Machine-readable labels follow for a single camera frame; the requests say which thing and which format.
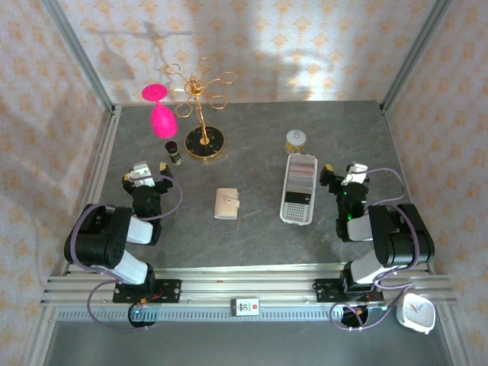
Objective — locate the black credit card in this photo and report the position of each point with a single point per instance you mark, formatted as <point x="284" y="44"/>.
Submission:
<point x="298" y="197"/>

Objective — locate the beige leather card holder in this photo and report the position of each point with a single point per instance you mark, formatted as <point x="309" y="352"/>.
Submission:
<point x="226" y="204"/>

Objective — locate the row of pastel cards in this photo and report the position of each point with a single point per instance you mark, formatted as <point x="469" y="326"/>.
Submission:
<point x="301" y="175"/>

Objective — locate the small dark spice bottle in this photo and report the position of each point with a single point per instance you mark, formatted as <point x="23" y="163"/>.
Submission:
<point x="173" y="152"/>

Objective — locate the yellow tin can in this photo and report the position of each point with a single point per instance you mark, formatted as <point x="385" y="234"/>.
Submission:
<point x="296" y="140"/>

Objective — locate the pink wine glass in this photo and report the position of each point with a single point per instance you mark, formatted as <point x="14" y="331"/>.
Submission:
<point x="163" y="122"/>

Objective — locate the white slotted plastic basket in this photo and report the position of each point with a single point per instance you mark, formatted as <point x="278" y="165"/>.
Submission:
<point x="297" y="215"/>

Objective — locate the white square clock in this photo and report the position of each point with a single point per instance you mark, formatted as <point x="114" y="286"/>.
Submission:
<point x="415" y="313"/>

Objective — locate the white number tag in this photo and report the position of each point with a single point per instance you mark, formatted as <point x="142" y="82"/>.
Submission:
<point x="244" y="307"/>

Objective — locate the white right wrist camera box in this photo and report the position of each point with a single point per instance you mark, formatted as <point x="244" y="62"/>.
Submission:
<point x="355" y="173"/>

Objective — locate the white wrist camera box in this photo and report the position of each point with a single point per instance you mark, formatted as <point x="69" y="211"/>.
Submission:
<point x="355" y="173"/>
<point x="140" y="174"/>

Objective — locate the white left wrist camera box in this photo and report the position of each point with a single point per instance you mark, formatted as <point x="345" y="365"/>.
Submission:
<point x="140" y="174"/>

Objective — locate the aluminium side rail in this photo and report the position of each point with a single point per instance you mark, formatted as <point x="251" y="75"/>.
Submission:
<point x="101" y="160"/>

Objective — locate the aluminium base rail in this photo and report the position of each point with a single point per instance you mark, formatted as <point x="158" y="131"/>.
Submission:
<point x="267" y="286"/>

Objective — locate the aluminium frame post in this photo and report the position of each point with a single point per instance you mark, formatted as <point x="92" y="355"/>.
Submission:
<point x="412" y="57"/>
<point x="82" y="57"/>

